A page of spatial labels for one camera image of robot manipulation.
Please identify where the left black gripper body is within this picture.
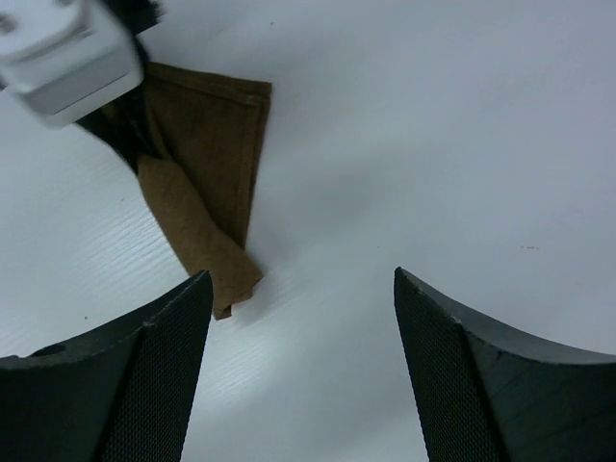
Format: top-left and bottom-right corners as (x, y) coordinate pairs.
(77, 0), (162, 172)

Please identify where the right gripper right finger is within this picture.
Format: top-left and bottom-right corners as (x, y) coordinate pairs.
(394, 269), (615, 461)

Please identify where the brown cloth napkin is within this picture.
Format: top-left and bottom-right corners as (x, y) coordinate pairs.
(138, 63), (272, 320)

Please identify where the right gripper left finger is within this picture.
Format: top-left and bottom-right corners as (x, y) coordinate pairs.
(1, 271), (213, 461)

